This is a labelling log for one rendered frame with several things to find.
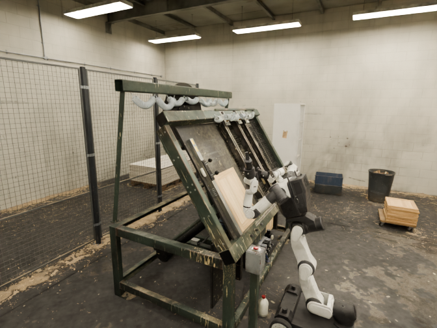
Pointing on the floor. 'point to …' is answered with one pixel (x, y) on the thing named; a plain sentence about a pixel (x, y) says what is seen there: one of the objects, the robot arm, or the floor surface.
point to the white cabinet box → (289, 132)
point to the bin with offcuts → (380, 184)
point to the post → (253, 300)
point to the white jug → (263, 306)
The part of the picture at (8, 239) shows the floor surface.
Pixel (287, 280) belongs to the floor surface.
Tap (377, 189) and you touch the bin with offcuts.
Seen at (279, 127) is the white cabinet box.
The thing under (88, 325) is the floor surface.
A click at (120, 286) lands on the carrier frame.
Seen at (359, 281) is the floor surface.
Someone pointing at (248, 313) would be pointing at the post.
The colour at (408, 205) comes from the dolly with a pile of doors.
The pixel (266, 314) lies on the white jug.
